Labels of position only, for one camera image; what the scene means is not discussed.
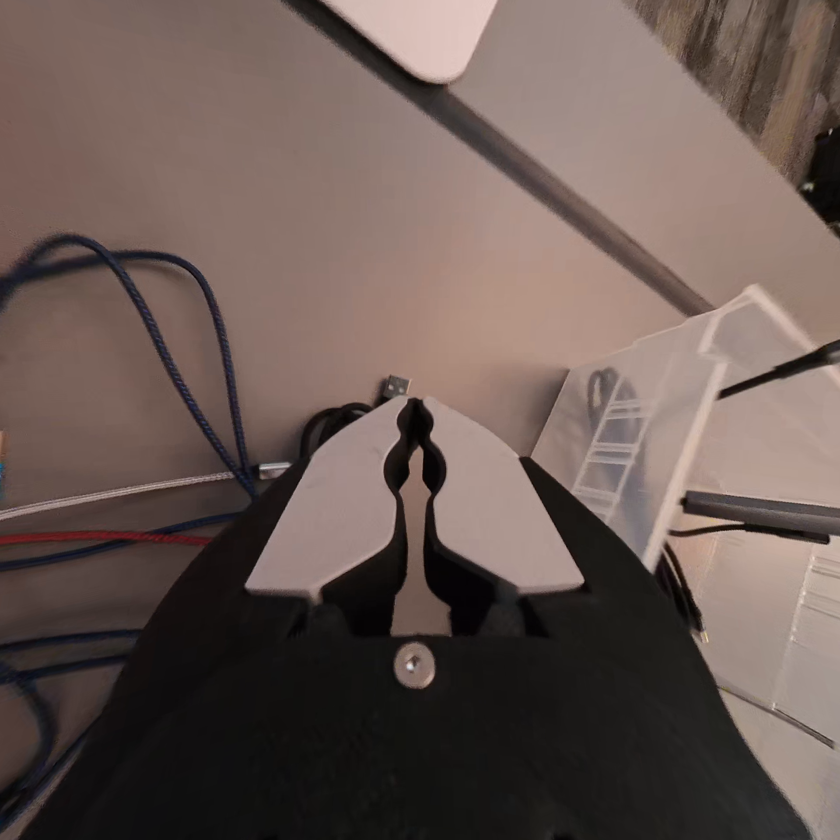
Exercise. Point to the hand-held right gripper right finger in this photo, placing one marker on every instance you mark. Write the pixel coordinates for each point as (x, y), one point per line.
(499, 518)

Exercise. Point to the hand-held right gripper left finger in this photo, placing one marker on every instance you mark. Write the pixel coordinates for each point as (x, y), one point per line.
(328, 518)

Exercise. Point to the clear plastic bin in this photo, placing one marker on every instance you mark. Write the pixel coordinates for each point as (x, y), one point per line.
(774, 446)

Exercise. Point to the white monitor stand base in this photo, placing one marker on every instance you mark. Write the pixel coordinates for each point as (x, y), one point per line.
(420, 33)

